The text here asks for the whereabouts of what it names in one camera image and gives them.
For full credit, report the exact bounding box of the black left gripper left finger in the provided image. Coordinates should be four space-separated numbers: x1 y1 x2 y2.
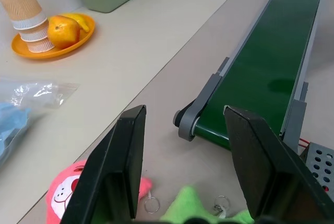
60 104 147 224

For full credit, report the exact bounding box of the clear plastic bag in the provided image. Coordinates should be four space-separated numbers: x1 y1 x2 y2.
0 77 80 168

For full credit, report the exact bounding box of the orange pear-shaped fruit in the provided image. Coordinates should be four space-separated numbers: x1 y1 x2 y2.
47 15 81 50

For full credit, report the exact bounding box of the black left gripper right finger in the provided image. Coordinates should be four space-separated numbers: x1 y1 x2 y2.
223 105 334 224

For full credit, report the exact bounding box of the green conveyor belt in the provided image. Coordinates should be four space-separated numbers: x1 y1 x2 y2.
172 0 329 155

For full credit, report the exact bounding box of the green plush toy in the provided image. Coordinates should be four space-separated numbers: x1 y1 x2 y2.
159 185 255 223

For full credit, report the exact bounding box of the pink plush toy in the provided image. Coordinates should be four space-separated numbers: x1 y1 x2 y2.
46 159 161 224

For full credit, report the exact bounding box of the orange plastic plate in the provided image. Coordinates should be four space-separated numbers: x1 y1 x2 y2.
11 13 96 60

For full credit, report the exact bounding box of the brown ribbed paper cup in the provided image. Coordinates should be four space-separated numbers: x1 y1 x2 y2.
0 0 49 30

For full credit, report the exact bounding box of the grey perforated metal box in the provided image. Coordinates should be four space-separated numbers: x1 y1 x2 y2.
300 142 334 202

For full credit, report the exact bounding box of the yellow banana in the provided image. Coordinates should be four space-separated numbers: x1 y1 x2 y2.
62 13 90 32

